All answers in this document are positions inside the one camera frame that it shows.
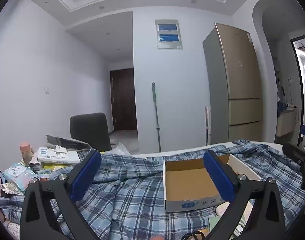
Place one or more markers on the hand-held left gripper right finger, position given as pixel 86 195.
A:
pixel 220 177

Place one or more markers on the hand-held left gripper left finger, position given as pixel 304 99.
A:
pixel 83 177

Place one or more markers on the cardboard box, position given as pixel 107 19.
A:
pixel 187 180

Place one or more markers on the green snap pouch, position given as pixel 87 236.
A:
pixel 213 225

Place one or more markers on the peach soft item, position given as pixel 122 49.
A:
pixel 222 208

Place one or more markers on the yellow flat packet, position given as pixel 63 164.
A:
pixel 53 168

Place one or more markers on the white blue tissue pack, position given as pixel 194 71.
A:
pixel 57 156

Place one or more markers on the dark grey flat package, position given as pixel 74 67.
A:
pixel 67 142

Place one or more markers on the clear plastic bag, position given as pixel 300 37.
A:
pixel 120 150

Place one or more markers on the black office chair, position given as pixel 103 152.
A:
pixel 90 127

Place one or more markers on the blue plaid shirt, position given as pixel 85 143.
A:
pixel 132 192

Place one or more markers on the pink bottle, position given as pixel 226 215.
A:
pixel 26 152

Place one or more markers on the light blue wet wipes pack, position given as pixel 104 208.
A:
pixel 17 175

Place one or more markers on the silver foil packet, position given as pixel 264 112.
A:
pixel 7 188

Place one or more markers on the grey green mop pole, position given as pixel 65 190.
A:
pixel 156 120

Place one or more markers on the dark brown door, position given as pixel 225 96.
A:
pixel 123 100

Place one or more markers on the gold refrigerator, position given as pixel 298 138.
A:
pixel 232 85

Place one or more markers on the white wall cabinet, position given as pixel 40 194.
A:
pixel 287 122

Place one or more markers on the white light switch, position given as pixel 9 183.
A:
pixel 46 90

